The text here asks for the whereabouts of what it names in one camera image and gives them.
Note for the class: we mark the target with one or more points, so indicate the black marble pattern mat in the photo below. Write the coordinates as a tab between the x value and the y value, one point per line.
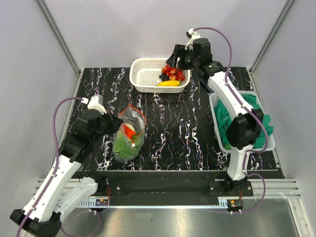
179	134

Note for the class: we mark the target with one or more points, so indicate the dark fake blueberries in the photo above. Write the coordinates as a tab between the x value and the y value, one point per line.
164	77

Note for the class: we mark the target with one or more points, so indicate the white laundry basket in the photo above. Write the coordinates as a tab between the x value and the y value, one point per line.
213	98

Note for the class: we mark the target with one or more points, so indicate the red fake strawberries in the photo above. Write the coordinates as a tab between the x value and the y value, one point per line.
173	73

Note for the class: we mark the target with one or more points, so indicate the green garment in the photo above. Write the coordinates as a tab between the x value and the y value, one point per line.
224	120

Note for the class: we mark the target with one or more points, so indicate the green fake lettuce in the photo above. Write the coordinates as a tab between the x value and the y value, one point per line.
124	149

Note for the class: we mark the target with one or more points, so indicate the clear zip top bag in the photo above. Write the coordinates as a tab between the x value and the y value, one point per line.
134	117

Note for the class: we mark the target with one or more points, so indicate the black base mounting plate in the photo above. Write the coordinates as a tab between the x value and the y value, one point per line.
158	189

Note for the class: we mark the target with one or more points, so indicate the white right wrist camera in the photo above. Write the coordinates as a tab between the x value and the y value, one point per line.
191	35

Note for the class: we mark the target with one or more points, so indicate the dark blue folded cloth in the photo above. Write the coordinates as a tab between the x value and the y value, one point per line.
203	82

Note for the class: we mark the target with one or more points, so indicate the yellow fake banana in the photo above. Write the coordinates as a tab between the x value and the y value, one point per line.
169	83

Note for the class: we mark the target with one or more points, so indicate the red fake chili pepper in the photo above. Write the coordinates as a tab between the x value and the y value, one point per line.
130	131

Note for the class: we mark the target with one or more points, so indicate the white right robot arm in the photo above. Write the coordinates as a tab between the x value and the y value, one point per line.
246	123

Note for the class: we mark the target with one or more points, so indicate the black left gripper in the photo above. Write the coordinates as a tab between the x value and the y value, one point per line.
115	122

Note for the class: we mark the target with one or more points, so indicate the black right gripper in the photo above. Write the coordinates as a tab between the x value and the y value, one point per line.
178	51

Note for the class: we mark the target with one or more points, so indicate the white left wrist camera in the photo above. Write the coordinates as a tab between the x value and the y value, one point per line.
95	103

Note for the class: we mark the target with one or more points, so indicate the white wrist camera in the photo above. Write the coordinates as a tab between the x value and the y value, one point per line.
191	35
95	103

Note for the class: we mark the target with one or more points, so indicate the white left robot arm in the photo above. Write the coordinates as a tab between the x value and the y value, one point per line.
44	214

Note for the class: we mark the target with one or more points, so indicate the white perforated plastic basket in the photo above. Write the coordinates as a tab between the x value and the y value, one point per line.
144	76

